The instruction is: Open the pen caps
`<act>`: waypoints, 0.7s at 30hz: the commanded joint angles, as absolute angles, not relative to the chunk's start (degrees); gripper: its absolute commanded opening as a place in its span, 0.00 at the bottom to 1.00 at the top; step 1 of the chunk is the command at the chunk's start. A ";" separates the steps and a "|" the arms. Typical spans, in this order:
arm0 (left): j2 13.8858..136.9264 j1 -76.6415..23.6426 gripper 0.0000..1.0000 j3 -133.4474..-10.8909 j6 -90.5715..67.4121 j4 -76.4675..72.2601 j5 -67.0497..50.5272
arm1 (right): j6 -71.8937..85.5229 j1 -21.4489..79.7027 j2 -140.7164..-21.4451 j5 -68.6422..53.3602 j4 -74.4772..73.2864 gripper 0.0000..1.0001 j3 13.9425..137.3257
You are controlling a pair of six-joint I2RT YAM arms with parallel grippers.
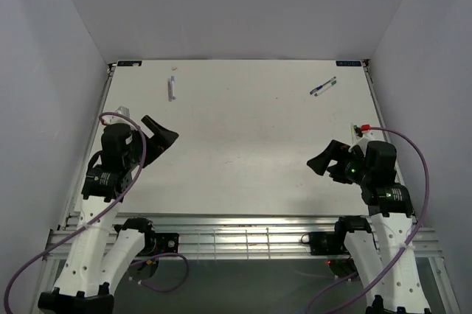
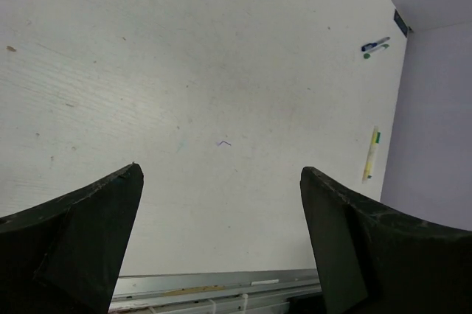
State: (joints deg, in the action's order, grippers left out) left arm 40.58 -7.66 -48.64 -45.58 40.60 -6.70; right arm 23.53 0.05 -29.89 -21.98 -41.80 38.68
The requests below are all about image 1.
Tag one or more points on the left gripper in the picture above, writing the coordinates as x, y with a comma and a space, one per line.
162, 138

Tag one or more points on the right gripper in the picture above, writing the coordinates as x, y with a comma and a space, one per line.
338, 151

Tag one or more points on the lavender capped white marker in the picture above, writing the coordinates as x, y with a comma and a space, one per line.
174, 84

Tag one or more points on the green capped marker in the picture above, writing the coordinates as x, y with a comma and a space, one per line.
333, 82

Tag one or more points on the purple marker pen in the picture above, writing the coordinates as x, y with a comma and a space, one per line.
170, 89

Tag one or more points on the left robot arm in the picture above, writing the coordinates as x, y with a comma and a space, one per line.
91, 274

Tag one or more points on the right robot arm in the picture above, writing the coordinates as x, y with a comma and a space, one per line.
379, 245

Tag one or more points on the left blue corner label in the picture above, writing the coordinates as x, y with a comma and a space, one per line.
129, 63

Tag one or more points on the blue corner label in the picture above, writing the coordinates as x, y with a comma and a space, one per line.
348, 63
129, 63

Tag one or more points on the right blue corner label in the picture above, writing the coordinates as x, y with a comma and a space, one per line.
348, 63

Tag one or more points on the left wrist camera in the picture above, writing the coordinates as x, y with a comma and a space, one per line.
120, 115

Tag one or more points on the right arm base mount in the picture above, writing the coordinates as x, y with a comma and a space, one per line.
322, 243

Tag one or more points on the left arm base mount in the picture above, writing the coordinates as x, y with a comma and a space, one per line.
160, 243

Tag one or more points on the aluminium frame rail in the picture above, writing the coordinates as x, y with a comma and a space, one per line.
244, 238

